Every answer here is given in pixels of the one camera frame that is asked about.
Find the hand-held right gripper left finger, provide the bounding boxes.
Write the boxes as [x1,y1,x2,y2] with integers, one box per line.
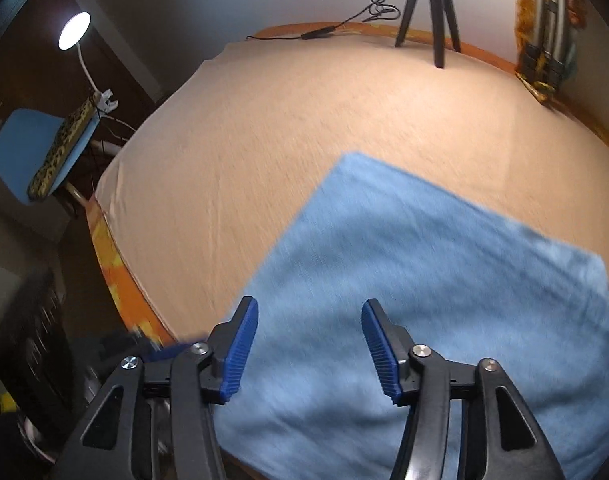
[59,296,260,480]

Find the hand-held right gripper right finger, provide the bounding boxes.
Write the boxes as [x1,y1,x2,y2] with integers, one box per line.
[361,298,568,480]

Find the blue denim pants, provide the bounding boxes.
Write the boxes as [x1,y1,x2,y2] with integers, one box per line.
[214,152,609,480]

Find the orange patterned bedspread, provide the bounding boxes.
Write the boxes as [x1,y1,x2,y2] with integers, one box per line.
[87,22,609,480]

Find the person's striped grey top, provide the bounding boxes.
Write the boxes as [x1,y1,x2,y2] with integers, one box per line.
[0,267,71,436]

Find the beige bed sheet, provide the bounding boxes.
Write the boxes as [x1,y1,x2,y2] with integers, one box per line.
[94,24,609,361]

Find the blue chair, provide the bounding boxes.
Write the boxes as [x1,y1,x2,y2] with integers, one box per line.
[0,108,136,207]

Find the black tripod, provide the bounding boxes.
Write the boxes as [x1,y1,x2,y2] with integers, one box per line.
[395,0,462,69]

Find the brown wooden door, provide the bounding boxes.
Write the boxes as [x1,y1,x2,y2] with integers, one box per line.
[0,0,161,133]

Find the white clamp desk lamp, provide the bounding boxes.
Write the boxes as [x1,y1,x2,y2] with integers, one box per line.
[58,11,119,114]

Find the silver folded tripod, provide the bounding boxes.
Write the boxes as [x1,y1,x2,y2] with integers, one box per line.
[525,0,579,97]

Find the black light cable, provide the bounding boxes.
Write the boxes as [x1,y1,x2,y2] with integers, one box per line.
[247,0,402,44]

